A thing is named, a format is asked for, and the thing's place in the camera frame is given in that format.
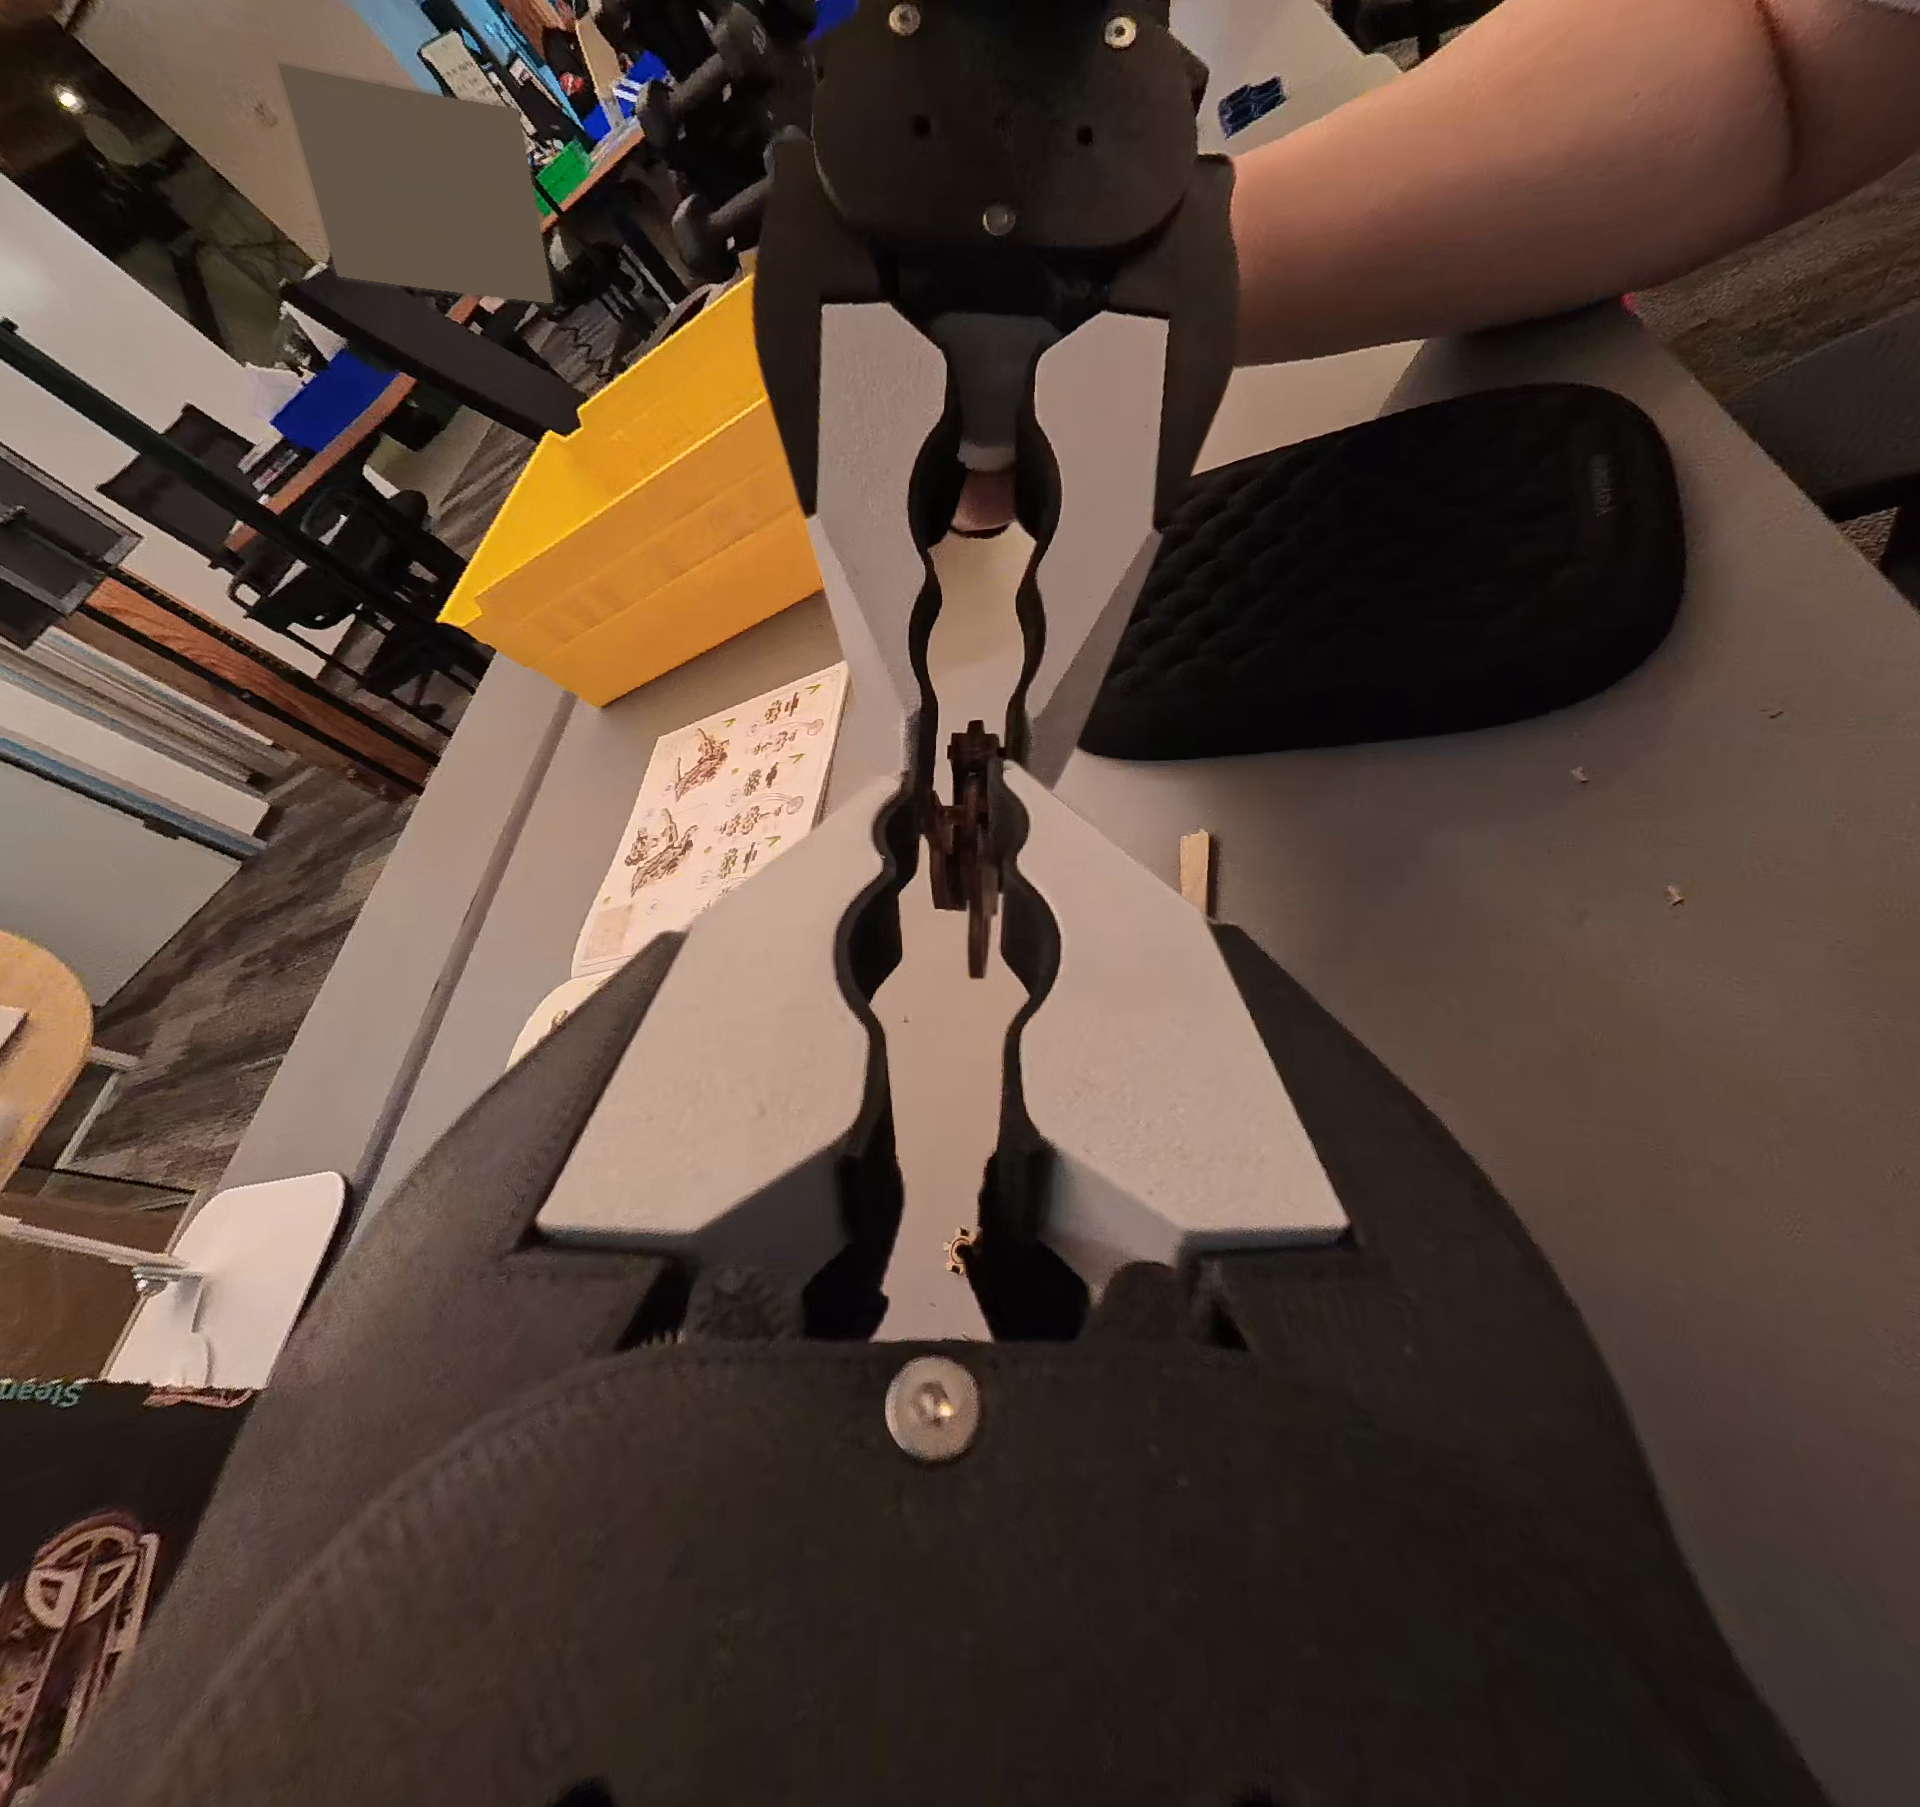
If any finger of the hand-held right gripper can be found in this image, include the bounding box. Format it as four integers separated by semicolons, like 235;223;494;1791
816;300;962;765
1008;315;1172;790

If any small wooden gear assembly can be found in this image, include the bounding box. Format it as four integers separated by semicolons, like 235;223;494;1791
925;719;1012;978

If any black wall box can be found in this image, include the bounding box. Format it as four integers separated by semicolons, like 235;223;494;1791
0;446;149;649

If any rack of black dumbbells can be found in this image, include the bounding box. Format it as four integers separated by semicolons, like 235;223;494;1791
589;0;822;281

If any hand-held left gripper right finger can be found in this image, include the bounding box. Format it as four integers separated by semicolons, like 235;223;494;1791
979;768;1356;1340

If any person's right forearm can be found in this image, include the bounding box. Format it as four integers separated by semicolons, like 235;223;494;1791
1222;0;1867;372

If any black flat board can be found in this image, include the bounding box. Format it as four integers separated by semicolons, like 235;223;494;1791
279;267;589;444

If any blue storage bin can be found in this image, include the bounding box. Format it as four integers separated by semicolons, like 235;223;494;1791
266;345;417;454

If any black quilted pad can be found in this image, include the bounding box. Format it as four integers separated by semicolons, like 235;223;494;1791
1075;381;1694;764

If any yellow plastic bin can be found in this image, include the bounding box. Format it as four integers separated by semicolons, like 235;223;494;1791
436;268;831;709

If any black model kit box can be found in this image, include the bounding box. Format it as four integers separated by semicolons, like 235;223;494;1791
0;1369;261;1807

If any open instruction booklet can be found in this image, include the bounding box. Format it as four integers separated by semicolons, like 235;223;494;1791
567;662;852;984

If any black office chair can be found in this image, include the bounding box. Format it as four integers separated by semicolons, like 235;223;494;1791
102;401;499;725

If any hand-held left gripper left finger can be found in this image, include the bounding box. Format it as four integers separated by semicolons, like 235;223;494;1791
536;773;914;1340

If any pale background table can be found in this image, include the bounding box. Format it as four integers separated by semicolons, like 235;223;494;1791
1122;0;1400;162

